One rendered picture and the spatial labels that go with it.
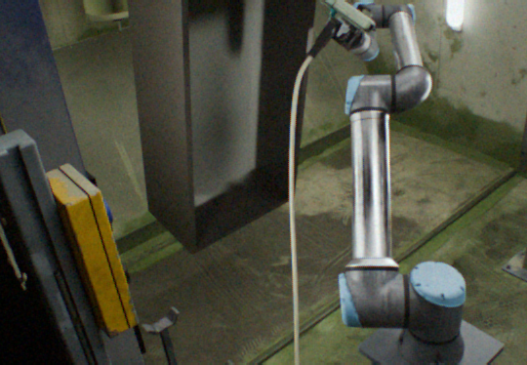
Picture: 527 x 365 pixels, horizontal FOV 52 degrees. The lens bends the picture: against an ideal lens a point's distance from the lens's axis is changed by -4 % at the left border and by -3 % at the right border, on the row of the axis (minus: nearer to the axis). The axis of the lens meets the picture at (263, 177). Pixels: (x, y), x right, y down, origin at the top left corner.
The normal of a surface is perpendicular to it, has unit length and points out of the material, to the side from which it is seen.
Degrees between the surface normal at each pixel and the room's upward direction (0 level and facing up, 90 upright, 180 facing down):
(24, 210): 90
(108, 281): 90
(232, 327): 0
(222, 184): 12
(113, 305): 90
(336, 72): 57
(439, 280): 5
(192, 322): 0
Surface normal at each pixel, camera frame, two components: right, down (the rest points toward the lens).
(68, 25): 0.64, 0.35
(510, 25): -0.76, 0.39
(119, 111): 0.49, -0.18
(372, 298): -0.15, -0.23
